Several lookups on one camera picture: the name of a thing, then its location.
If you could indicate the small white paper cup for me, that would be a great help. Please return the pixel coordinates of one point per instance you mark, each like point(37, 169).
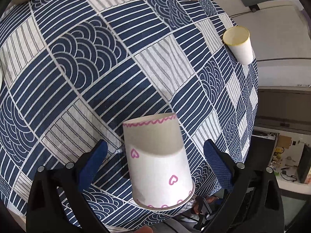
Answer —
point(237, 38)

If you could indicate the blue white patterned tablecloth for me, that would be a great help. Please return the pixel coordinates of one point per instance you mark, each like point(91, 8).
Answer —
point(75, 70)

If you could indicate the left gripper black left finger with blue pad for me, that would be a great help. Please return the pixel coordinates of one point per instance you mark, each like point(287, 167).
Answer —
point(45, 212)

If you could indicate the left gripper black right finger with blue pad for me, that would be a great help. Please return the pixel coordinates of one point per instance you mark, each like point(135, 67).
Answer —
point(253, 199)

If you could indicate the white cup pink hearts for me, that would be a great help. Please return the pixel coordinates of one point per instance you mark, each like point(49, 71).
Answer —
point(157, 162)

